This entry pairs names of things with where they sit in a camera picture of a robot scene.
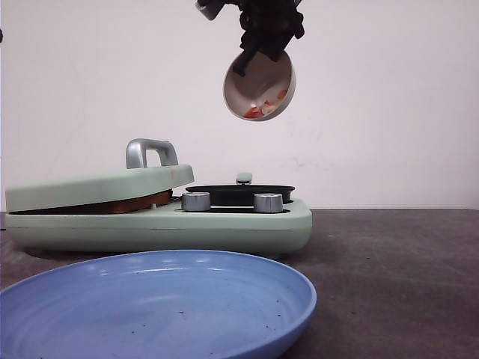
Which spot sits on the blue ceramic plate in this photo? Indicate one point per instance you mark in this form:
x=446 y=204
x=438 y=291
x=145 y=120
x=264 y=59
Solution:
x=160 y=304

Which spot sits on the white bread slice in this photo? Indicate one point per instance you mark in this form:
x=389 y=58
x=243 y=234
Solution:
x=106 y=208

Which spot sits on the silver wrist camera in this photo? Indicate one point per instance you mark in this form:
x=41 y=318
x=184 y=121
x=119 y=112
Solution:
x=210 y=8

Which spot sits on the black round frying pan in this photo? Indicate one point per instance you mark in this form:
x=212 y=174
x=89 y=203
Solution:
x=241 y=195

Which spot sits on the silver control knob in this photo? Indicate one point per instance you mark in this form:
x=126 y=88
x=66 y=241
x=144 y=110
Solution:
x=195 y=201
x=268 y=203

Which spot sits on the right silver control knob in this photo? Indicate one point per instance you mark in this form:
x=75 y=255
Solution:
x=268 y=203

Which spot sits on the left silver control knob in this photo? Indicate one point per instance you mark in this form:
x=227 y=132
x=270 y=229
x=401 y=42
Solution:
x=195 y=201

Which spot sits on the mint green breakfast maker base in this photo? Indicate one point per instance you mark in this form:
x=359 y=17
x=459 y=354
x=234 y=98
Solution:
x=166 y=227

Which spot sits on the beige ceramic bowl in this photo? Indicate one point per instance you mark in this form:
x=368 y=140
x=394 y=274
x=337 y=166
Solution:
x=263 y=80

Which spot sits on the orange shrimp pieces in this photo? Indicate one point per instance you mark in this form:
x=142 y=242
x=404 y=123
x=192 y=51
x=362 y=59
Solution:
x=266 y=108

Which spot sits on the breakfast maker hinged lid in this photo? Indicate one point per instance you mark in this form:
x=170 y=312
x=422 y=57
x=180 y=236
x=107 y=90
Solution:
x=151 y=167

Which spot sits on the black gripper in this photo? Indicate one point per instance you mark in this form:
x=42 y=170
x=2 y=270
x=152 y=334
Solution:
x=268 y=28

